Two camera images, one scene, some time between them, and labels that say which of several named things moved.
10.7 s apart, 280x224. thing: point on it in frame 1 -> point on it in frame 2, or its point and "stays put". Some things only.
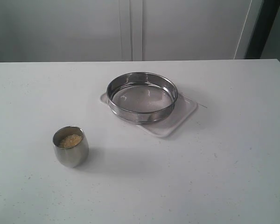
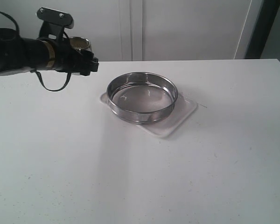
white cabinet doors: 32,31 stays put
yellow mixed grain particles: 70,140 -> 79,43
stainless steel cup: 71,146 -> 80,43
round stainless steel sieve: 141,97 stays put
